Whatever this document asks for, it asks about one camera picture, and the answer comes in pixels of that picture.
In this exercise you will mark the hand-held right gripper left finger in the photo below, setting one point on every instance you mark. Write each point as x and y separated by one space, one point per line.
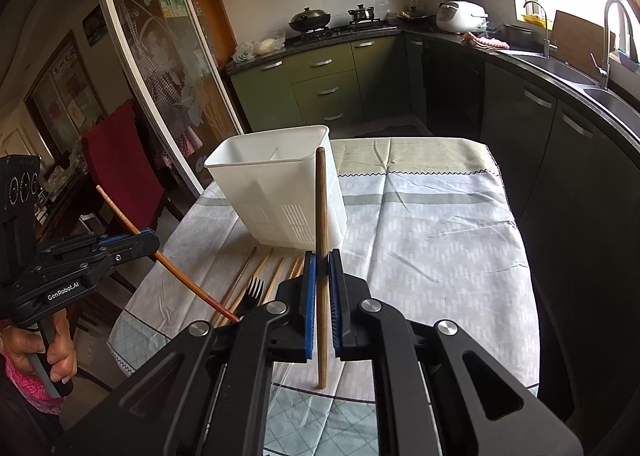
310 306

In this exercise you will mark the person's left forearm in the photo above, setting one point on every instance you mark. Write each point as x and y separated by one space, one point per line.
22 388

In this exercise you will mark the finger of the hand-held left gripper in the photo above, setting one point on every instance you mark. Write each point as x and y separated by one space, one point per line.
140 248
115 237

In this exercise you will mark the plastic bag with white food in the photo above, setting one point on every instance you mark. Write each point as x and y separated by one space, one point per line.
262 47

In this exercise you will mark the pink cloth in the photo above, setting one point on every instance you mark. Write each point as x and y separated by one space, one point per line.
482 41

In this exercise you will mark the person's left hand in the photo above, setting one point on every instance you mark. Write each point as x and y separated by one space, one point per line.
63 348

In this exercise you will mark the steel cooking pot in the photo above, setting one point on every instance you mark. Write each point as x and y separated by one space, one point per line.
361 14

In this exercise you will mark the wooden cutting board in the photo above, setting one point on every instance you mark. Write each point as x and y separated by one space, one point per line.
580 44

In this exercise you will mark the flower print glass sliding door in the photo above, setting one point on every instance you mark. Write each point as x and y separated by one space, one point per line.
165 61

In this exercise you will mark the blue green plastic basin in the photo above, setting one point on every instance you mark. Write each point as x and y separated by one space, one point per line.
630 59

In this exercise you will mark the small steel faucet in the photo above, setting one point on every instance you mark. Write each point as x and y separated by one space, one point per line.
546 36

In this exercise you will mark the light wooden chopstick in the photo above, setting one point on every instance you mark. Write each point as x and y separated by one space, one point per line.
300 264
292 266
321 211
255 275
274 278
235 282

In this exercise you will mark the white plastic utensil holder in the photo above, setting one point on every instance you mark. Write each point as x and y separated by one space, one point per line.
260 196

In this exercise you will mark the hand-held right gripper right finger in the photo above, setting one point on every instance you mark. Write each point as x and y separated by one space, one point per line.
334 306

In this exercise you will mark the red chair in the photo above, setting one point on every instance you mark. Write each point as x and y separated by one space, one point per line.
120 156

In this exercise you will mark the black wok with lid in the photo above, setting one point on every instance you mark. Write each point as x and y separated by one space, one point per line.
309 19

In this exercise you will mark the white rice cooker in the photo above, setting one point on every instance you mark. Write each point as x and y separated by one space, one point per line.
460 16

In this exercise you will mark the yellow item on windowsill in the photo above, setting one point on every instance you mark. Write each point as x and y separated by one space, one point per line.
535 20

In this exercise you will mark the pale patterned tablecloth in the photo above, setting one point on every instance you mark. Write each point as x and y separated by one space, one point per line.
440 246

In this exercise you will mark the steel kitchen sink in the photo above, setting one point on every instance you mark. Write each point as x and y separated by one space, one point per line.
555 67

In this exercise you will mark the black frying pan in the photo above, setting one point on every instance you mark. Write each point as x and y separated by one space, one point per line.
417 16

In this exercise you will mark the dark metal basin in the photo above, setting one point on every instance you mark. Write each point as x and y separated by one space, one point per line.
517 34

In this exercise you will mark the black fork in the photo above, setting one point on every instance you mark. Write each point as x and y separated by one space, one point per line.
252 301

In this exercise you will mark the tall steel faucet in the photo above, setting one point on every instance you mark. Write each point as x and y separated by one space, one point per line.
606 36

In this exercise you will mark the black gas stove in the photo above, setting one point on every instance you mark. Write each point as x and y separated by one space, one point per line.
350 30

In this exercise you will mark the reddish brown chopstick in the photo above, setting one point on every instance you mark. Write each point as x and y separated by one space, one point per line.
225 311

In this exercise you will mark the small dark wall picture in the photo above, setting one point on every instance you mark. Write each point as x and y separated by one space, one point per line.
93 25

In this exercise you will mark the large framed wall picture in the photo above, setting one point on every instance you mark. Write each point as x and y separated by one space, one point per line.
62 96

